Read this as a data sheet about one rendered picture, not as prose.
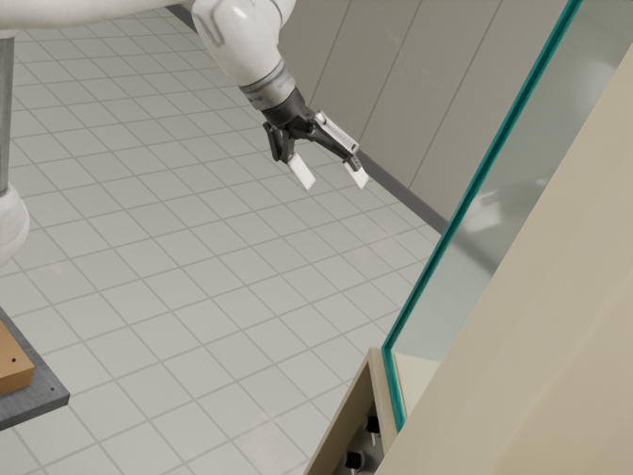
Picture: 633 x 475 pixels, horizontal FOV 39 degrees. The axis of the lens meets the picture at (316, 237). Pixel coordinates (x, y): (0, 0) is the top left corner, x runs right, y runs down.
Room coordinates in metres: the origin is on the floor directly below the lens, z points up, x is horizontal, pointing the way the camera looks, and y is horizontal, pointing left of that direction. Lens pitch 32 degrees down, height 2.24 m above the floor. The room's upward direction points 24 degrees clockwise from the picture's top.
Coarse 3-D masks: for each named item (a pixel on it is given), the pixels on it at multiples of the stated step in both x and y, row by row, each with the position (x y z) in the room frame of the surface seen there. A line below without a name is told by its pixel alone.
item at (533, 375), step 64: (576, 192) 0.54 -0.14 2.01; (512, 256) 0.56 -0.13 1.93; (576, 256) 0.50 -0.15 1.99; (512, 320) 0.52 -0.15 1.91; (576, 320) 0.47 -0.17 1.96; (448, 384) 0.55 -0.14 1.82; (512, 384) 0.48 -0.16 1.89; (576, 384) 0.46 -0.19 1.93; (448, 448) 0.50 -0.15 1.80; (512, 448) 0.46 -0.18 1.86; (576, 448) 0.47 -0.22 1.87
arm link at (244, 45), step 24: (216, 0) 1.34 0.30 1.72; (240, 0) 1.36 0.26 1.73; (264, 0) 1.43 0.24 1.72; (216, 24) 1.32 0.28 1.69; (240, 24) 1.34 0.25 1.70; (264, 24) 1.38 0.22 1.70; (216, 48) 1.33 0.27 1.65; (240, 48) 1.33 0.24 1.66; (264, 48) 1.36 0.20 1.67; (240, 72) 1.34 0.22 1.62; (264, 72) 1.36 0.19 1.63
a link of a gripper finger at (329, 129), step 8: (320, 112) 1.40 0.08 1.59; (312, 120) 1.38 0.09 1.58; (328, 120) 1.40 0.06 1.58; (320, 128) 1.38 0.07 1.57; (328, 128) 1.39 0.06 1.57; (336, 128) 1.40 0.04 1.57; (328, 136) 1.38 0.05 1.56; (336, 136) 1.39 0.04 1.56; (344, 136) 1.40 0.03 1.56; (336, 144) 1.39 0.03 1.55; (344, 144) 1.38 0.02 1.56; (352, 144) 1.39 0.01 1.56; (352, 152) 1.38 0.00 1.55
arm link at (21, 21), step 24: (0, 0) 1.36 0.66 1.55; (24, 0) 1.37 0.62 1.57; (48, 0) 1.38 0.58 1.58; (72, 0) 1.39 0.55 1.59; (96, 0) 1.41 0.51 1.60; (120, 0) 1.43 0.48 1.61; (144, 0) 1.45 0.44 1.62; (168, 0) 1.48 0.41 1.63; (192, 0) 1.50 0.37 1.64; (288, 0) 1.49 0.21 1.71; (0, 24) 1.36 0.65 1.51; (24, 24) 1.36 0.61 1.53; (48, 24) 1.37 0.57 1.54; (72, 24) 1.39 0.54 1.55
